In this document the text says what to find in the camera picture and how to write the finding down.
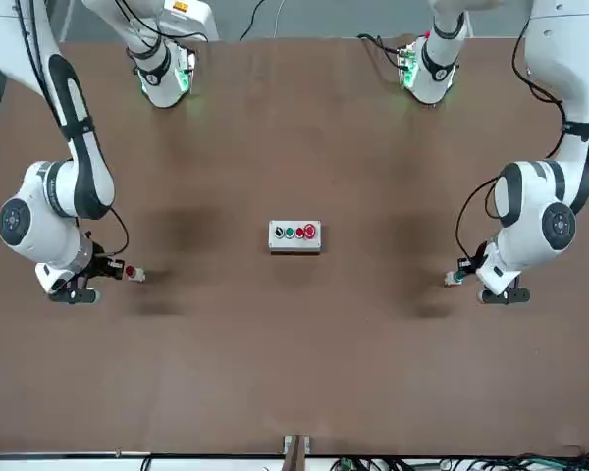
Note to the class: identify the red push button switch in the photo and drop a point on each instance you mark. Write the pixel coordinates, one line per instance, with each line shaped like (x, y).
(136, 274)

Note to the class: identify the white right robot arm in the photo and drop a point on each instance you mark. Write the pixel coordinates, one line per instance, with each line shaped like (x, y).
(39, 230)

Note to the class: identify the white four-button control box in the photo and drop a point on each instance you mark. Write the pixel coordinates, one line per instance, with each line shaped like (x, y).
(294, 240)

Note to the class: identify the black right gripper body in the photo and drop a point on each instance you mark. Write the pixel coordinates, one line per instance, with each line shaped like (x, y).
(107, 269)

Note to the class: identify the green push button switch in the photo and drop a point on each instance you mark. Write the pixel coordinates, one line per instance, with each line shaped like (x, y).
(453, 279)

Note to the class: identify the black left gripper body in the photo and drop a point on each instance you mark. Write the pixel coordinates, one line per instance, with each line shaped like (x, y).
(472, 265)

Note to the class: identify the black table edge strip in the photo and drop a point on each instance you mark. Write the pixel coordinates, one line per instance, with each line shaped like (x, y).
(127, 456)

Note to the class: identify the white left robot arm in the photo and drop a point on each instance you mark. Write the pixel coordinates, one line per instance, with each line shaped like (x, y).
(525, 230)

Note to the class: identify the aluminium profile post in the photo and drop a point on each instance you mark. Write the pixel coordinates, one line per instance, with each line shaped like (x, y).
(297, 454)

